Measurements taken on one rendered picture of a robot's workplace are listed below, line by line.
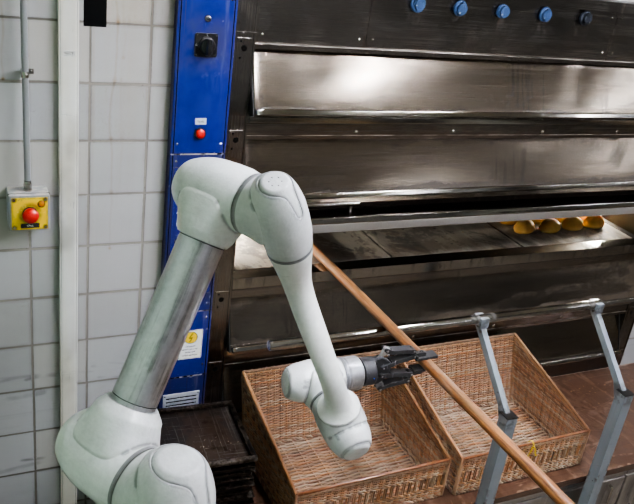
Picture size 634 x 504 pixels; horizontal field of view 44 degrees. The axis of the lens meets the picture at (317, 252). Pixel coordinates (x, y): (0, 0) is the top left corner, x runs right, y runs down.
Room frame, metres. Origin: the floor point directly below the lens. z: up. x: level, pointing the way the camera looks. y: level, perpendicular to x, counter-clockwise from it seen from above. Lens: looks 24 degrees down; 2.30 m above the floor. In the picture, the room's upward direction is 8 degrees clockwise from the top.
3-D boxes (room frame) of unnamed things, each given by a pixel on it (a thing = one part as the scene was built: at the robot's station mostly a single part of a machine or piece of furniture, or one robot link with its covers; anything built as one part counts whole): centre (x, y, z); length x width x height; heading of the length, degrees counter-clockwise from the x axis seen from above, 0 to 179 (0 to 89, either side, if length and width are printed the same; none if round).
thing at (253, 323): (2.61, -0.54, 1.02); 1.79 x 0.11 x 0.19; 118
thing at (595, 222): (3.27, -0.85, 1.21); 0.61 x 0.48 x 0.06; 28
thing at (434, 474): (2.10, -0.16, 0.72); 0.56 x 0.49 x 0.28; 119
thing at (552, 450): (2.38, -0.68, 0.72); 0.56 x 0.49 x 0.28; 119
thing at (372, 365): (1.76, -0.19, 1.19); 0.09 x 0.07 x 0.08; 119
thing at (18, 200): (1.87, 0.76, 1.46); 0.10 x 0.07 x 0.10; 118
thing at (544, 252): (2.63, -0.53, 1.16); 1.80 x 0.06 x 0.04; 118
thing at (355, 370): (1.72, -0.13, 1.19); 0.09 x 0.06 x 0.09; 29
